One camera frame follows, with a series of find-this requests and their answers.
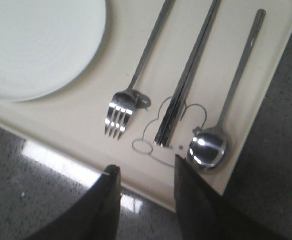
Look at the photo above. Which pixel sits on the silver metal fork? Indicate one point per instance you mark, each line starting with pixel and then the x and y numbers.
pixel 123 103

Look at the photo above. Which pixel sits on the silver metal spoon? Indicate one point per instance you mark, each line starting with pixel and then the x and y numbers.
pixel 208 148

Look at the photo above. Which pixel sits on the cream rabbit print tray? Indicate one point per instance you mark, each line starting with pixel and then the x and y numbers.
pixel 70 120

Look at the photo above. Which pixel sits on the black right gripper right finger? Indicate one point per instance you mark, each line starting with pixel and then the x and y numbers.
pixel 203 214

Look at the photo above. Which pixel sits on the white round plate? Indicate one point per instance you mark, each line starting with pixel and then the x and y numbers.
pixel 45 44

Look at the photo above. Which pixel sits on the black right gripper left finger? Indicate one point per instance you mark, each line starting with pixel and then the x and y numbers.
pixel 95 216

